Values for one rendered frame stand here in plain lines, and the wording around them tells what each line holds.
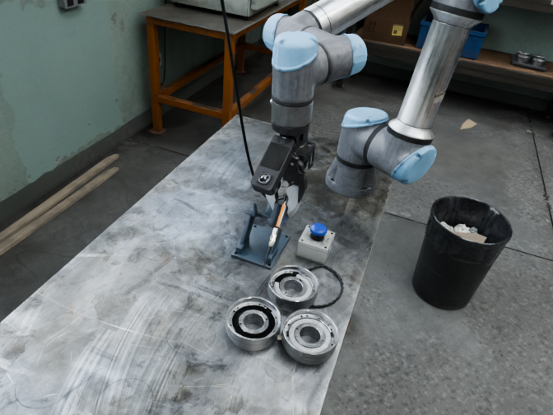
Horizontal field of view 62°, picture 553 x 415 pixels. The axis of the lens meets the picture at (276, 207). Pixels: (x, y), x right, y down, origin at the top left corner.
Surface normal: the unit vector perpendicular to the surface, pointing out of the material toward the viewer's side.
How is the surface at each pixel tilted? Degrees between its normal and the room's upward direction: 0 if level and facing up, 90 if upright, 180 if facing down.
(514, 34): 90
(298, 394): 0
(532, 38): 90
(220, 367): 0
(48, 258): 0
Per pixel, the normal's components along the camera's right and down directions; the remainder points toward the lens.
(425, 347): 0.10, -0.80
